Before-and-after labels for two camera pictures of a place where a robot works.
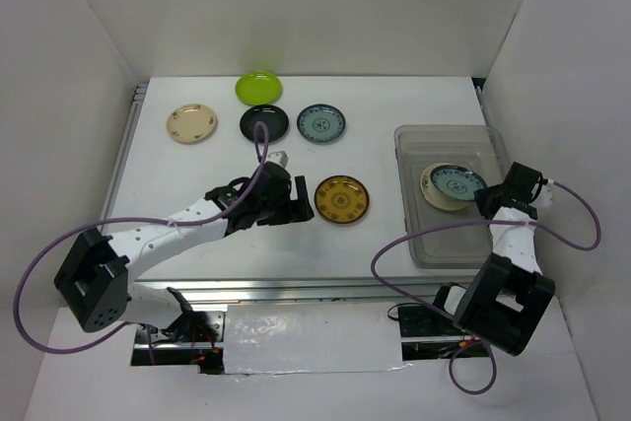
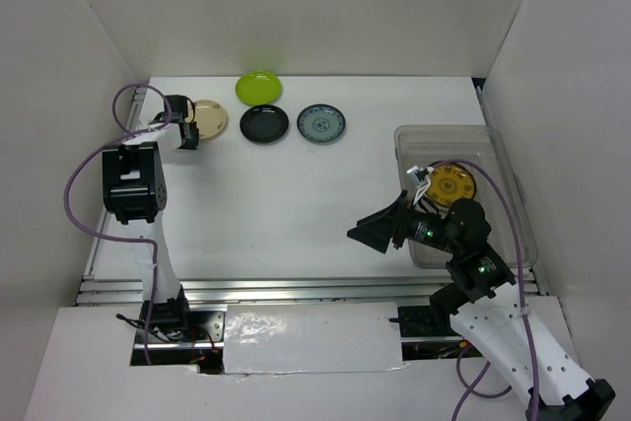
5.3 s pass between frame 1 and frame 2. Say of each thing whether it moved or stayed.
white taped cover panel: stayed
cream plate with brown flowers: moved
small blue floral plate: stayed
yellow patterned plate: moved
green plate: stayed
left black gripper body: moved
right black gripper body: moved
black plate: stayed
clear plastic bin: stayed
